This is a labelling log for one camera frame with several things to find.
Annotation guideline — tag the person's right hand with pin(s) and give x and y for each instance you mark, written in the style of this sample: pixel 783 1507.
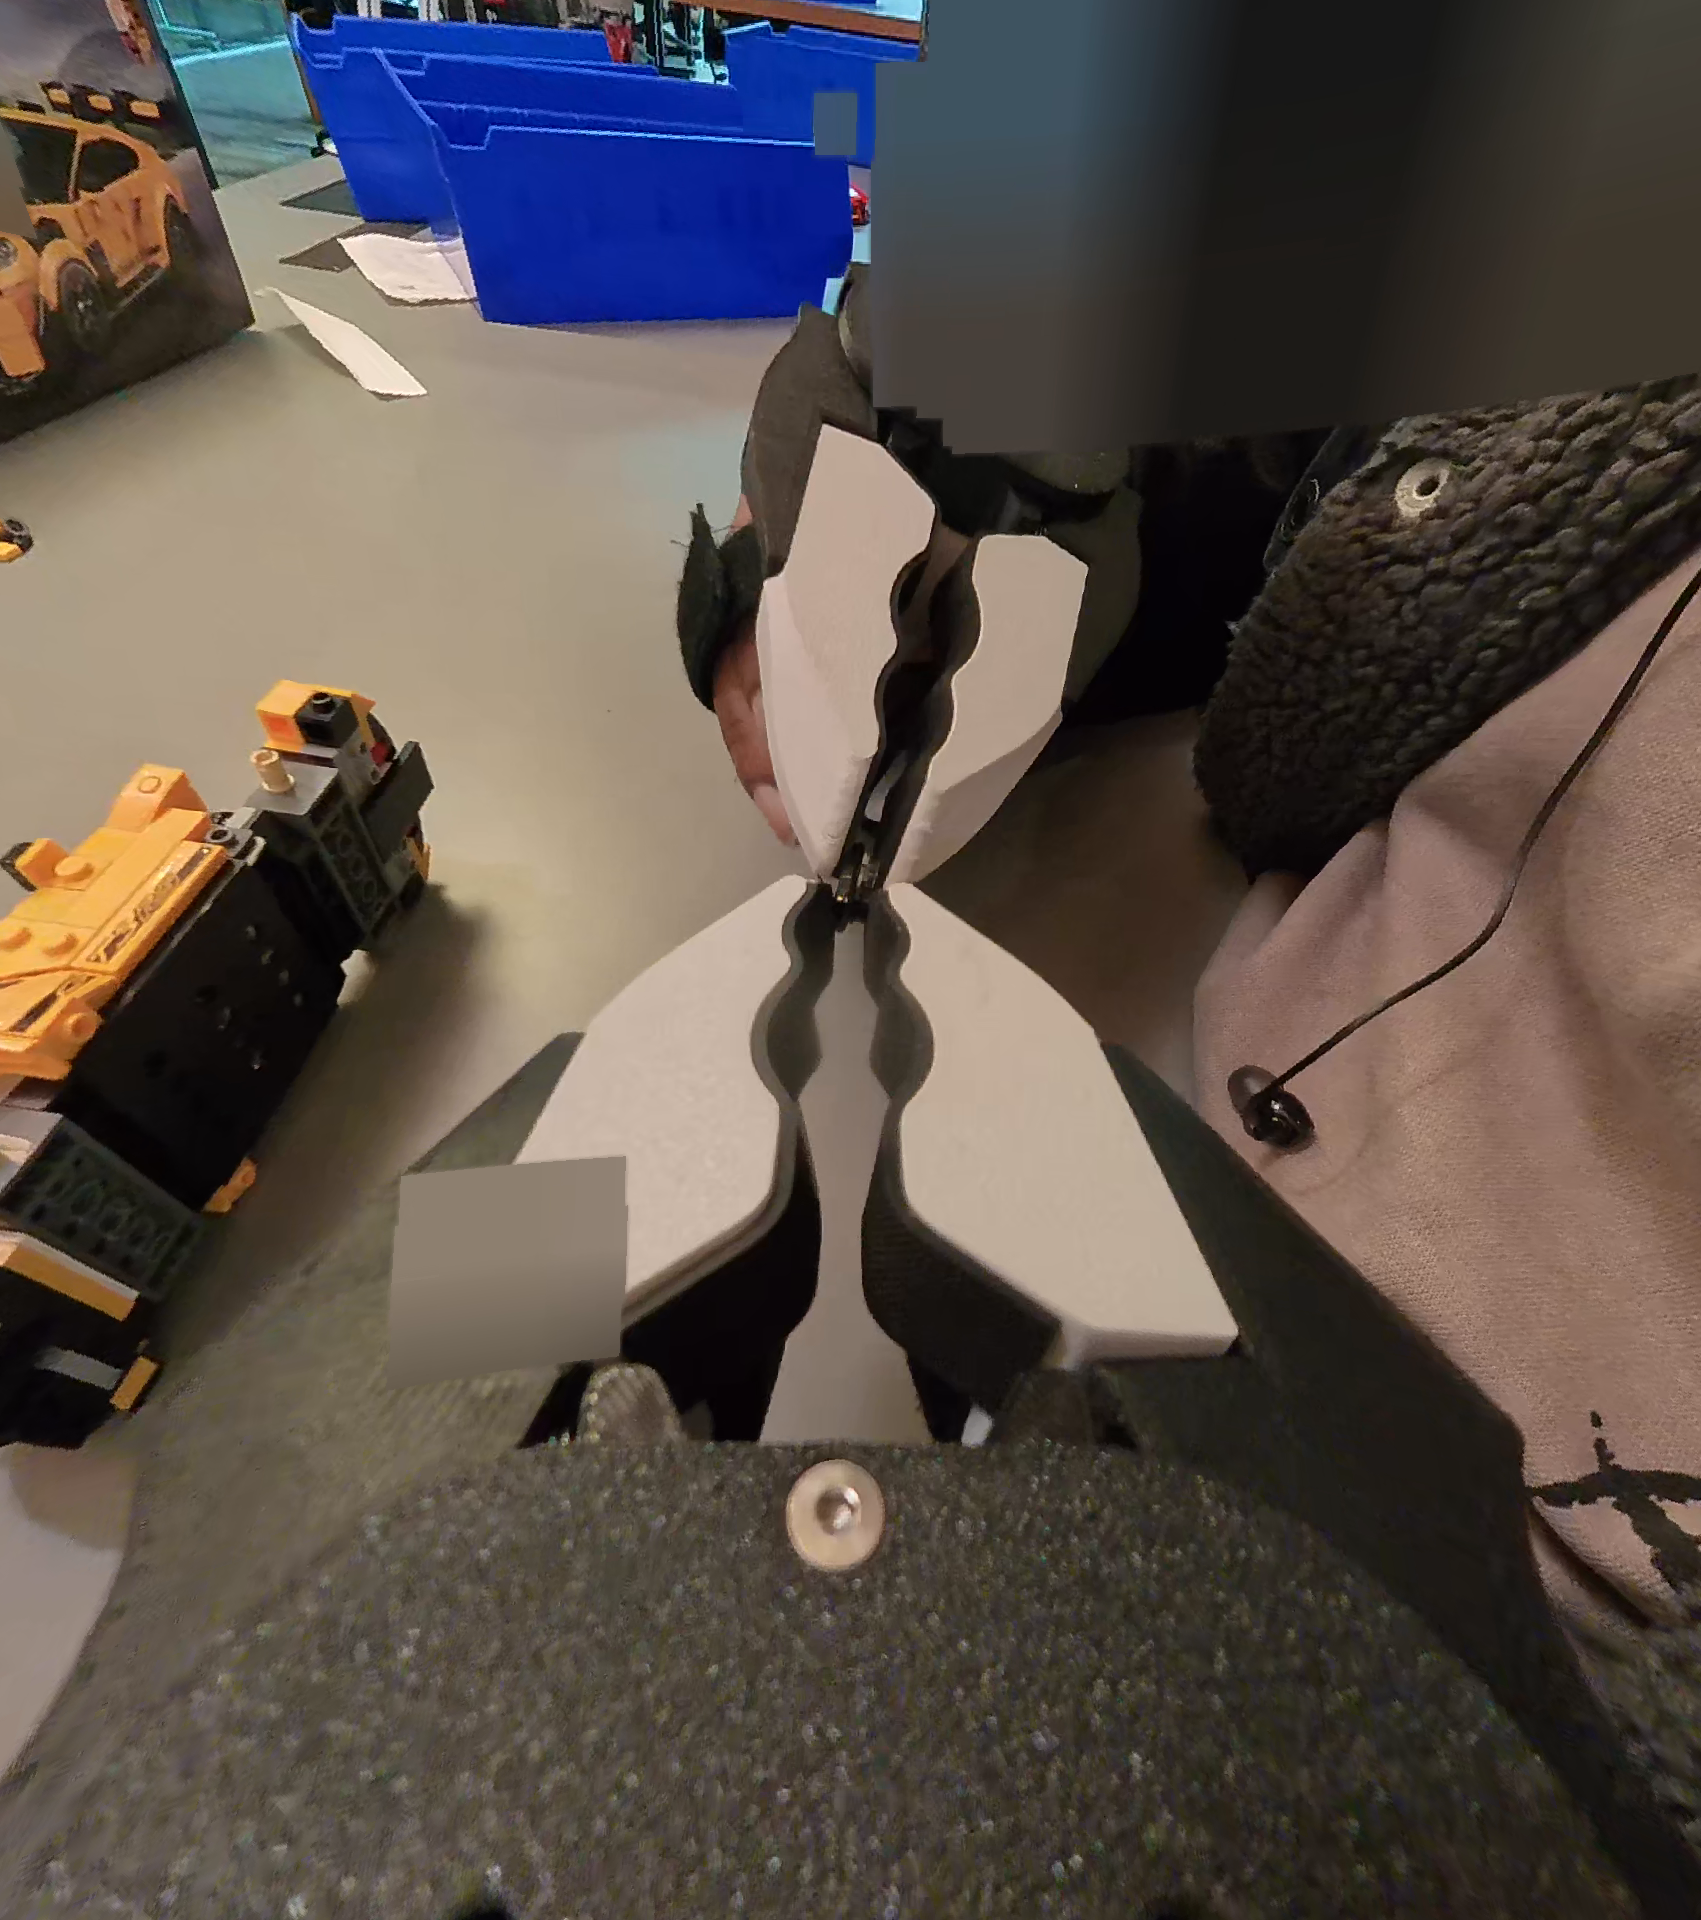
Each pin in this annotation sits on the person's right hand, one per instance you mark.
pixel 746 740

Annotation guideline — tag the white paper sheet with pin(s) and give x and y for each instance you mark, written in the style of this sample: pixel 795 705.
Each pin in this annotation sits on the white paper sheet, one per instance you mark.
pixel 406 267

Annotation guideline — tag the orange black lego car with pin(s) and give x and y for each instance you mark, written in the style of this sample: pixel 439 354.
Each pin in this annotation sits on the orange black lego car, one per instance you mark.
pixel 85 901

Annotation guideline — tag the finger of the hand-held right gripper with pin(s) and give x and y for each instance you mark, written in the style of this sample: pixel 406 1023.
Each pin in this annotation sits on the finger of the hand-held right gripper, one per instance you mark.
pixel 1008 674
pixel 827 629

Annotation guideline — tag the printed cardboard lego box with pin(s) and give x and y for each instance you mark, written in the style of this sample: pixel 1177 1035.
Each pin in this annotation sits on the printed cardboard lego box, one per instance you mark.
pixel 85 194

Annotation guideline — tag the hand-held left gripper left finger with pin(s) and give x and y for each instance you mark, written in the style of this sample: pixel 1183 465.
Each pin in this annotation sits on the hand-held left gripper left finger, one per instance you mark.
pixel 669 1080

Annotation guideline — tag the dark fleece jacket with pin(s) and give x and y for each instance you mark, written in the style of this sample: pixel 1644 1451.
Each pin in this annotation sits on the dark fleece jacket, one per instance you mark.
pixel 1466 602

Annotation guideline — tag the small black grey lego piece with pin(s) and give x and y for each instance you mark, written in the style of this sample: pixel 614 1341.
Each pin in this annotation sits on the small black grey lego piece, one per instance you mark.
pixel 861 840

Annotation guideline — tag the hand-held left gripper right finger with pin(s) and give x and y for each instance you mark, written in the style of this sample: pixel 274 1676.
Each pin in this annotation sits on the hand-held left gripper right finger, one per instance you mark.
pixel 1028 1168

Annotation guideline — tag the white paper sheets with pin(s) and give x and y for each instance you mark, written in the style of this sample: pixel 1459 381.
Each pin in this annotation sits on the white paper sheets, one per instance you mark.
pixel 341 337

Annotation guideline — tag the blue plastic storage bin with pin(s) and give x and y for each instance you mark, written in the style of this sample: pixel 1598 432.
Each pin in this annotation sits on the blue plastic storage bin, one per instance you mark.
pixel 333 105
pixel 640 225
pixel 414 149

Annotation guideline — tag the beige sweatshirt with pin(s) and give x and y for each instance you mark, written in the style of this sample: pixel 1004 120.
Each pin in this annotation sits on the beige sweatshirt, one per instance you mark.
pixel 1540 1050

